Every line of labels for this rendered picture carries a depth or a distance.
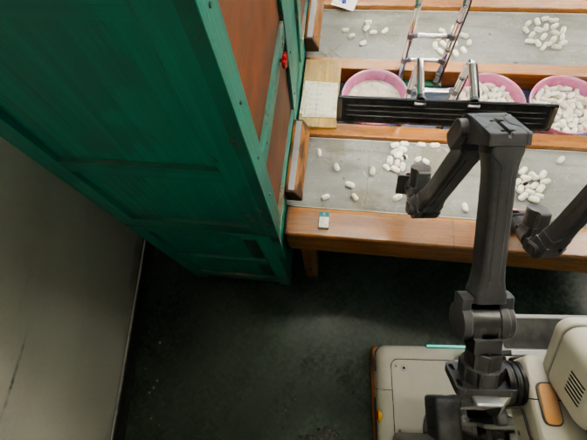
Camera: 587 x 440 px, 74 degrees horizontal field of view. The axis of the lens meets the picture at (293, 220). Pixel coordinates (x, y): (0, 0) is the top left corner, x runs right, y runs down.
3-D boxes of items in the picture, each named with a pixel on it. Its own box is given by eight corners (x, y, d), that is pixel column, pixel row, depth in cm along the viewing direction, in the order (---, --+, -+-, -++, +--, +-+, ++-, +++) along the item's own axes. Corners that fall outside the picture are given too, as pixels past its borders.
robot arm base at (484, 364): (456, 395, 77) (519, 397, 76) (459, 360, 75) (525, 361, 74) (443, 367, 85) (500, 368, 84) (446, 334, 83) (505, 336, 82)
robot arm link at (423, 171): (408, 216, 111) (438, 216, 111) (414, 180, 105) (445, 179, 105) (397, 198, 121) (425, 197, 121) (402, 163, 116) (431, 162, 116)
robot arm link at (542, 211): (532, 257, 114) (558, 255, 115) (545, 223, 108) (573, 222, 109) (507, 237, 124) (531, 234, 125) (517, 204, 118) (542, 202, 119)
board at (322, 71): (335, 129, 152) (335, 127, 151) (298, 127, 154) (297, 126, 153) (341, 62, 163) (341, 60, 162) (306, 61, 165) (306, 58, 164)
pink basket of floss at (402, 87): (417, 113, 162) (423, 99, 153) (368, 148, 158) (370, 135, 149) (376, 74, 171) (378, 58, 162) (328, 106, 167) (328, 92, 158)
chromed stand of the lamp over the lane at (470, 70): (440, 176, 152) (485, 104, 110) (388, 173, 154) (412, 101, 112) (439, 134, 158) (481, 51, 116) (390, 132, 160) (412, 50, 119)
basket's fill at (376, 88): (399, 133, 159) (402, 125, 154) (343, 130, 161) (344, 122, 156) (399, 88, 167) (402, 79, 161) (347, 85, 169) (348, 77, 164)
